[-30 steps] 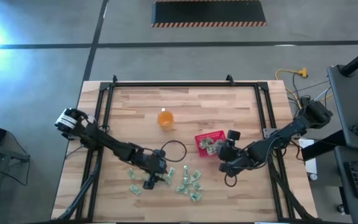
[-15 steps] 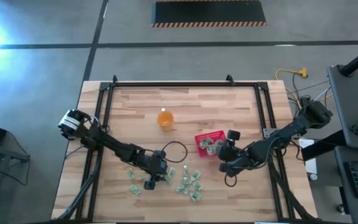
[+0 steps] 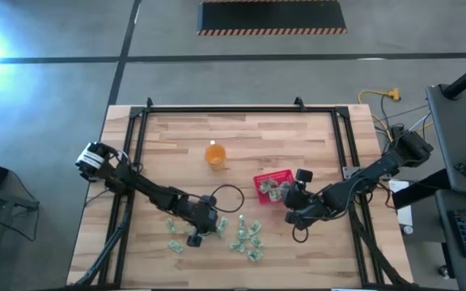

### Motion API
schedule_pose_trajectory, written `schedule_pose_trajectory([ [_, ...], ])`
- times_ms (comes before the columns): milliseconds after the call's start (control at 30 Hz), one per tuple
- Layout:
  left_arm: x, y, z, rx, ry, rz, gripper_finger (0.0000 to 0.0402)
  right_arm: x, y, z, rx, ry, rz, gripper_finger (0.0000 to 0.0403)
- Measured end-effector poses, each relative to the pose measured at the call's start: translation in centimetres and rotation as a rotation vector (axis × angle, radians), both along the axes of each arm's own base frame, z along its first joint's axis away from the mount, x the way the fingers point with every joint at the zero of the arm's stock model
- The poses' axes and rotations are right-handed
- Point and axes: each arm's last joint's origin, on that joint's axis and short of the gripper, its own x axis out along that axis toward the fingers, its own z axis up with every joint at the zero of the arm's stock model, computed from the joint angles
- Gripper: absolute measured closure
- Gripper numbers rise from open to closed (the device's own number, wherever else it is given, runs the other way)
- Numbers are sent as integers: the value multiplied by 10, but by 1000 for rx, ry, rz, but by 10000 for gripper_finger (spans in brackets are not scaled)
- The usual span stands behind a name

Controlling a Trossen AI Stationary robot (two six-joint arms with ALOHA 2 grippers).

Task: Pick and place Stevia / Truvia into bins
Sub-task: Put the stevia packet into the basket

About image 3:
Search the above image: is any black hazard-striped floor mat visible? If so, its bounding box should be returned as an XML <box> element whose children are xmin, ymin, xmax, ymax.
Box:
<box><xmin>196</xmin><ymin>0</ymin><xmax>349</xmax><ymax>37</ymax></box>

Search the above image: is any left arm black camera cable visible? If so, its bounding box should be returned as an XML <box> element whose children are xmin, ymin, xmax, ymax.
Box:
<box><xmin>210</xmin><ymin>183</ymin><xmax>245</xmax><ymax>214</ymax></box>

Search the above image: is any black aluminium table frame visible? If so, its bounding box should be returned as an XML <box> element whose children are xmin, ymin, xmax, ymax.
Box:
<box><xmin>66</xmin><ymin>96</ymin><xmax>416</xmax><ymax>291</ymax></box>

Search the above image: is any yellow extension cord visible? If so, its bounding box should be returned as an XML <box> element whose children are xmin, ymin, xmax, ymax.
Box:
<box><xmin>357</xmin><ymin>87</ymin><xmax>402</xmax><ymax>141</ymax></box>

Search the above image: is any red plastic mesh basket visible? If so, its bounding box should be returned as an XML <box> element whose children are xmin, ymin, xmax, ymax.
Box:
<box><xmin>252</xmin><ymin>169</ymin><xmax>295</xmax><ymax>205</ymax></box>

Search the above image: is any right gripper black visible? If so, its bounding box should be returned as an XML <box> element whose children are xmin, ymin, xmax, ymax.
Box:
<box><xmin>284</xmin><ymin>169</ymin><xmax>327</xmax><ymax>230</ymax></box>

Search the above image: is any grey metal mounting plate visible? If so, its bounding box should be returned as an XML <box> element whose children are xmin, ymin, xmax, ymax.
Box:
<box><xmin>341</xmin><ymin>165</ymin><xmax>363</xmax><ymax>180</ymax></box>

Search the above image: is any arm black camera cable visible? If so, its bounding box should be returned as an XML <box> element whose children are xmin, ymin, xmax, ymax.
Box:
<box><xmin>290</xmin><ymin>223</ymin><xmax>311</xmax><ymax>244</ymax></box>
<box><xmin>210</xmin><ymin>183</ymin><xmax>245</xmax><ymax>214</ymax></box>

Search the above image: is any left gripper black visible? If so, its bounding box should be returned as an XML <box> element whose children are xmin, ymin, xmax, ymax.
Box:
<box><xmin>178</xmin><ymin>195</ymin><xmax>220</xmax><ymax>247</ymax></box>

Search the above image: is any black desk support bar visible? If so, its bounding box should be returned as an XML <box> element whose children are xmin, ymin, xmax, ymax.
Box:
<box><xmin>392</xmin><ymin>168</ymin><xmax>452</xmax><ymax>210</ymax></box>

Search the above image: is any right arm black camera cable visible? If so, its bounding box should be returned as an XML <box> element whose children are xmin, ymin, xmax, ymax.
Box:
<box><xmin>290</xmin><ymin>223</ymin><xmax>311</xmax><ymax>244</ymax></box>

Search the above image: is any white paper sheet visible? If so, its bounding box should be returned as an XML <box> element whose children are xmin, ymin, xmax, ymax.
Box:
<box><xmin>388</xmin><ymin>179</ymin><xmax>414</xmax><ymax>228</ymax></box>

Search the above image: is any white cable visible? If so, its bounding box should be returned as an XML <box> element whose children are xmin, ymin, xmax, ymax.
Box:
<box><xmin>413</xmin><ymin>112</ymin><xmax>432</xmax><ymax>131</ymax></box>

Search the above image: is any orange-yellow cup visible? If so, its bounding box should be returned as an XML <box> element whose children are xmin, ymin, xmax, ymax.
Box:
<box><xmin>204</xmin><ymin>140</ymin><xmax>229</xmax><ymax>171</ymax></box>

